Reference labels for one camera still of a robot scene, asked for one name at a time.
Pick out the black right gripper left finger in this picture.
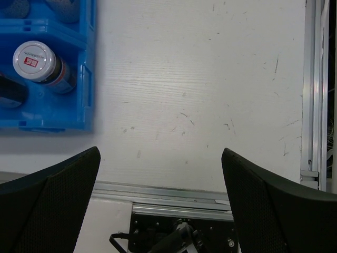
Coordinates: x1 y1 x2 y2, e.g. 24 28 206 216
1 147 101 252

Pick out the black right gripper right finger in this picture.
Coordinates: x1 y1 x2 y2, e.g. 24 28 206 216
221 148 336 252

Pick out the red label spice jar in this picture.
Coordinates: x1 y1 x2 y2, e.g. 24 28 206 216
13 41 77 94
1 76 29 109

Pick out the blue label shaker silver lid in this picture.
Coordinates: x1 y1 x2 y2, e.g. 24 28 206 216
45 0 81 23

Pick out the blue bin near compartment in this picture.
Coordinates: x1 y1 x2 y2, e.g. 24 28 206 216
1 18 96 132

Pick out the blue bin compartment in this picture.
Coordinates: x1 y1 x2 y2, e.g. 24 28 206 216
1 18 96 132
1 1 96 48

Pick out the blue bin middle compartment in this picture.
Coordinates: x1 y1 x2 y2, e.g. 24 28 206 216
1 1 96 48

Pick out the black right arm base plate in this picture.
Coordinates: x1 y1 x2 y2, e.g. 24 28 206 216
109 205 236 253

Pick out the aluminium table frame rail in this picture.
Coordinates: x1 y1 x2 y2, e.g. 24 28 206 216
94 1 329 211

